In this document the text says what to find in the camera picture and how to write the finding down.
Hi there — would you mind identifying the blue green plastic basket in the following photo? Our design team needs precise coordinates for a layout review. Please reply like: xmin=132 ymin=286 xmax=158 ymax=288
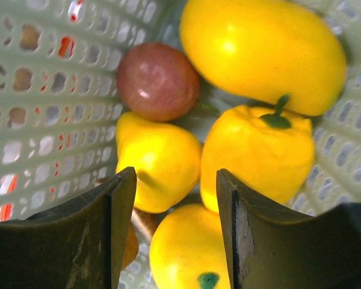
xmin=0 ymin=1 xmax=361 ymax=288

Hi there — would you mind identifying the yellow mango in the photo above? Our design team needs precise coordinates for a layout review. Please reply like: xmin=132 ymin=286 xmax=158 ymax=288
xmin=179 ymin=1 xmax=347 ymax=116

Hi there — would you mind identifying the yellow pear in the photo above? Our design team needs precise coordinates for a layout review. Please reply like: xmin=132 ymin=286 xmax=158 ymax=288
xmin=116 ymin=111 xmax=202 ymax=214

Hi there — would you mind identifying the yellow bell pepper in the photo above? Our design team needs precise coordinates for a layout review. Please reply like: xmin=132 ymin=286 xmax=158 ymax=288
xmin=200 ymin=95 xmax=315 ymax=213

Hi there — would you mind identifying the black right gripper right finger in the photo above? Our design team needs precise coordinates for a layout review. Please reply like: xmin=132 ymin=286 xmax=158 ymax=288
xmin=216 ymin=169 xmax=361 ymax=288

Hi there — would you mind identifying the yellow lemon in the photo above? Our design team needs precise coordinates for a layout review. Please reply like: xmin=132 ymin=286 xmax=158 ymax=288
xmin=149 ymin=204 xmax=230 ymax=288

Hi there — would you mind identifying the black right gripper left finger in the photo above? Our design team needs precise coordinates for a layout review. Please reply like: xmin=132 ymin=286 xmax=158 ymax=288
xmin=0 ymin=167 xmax=137 ymax=288

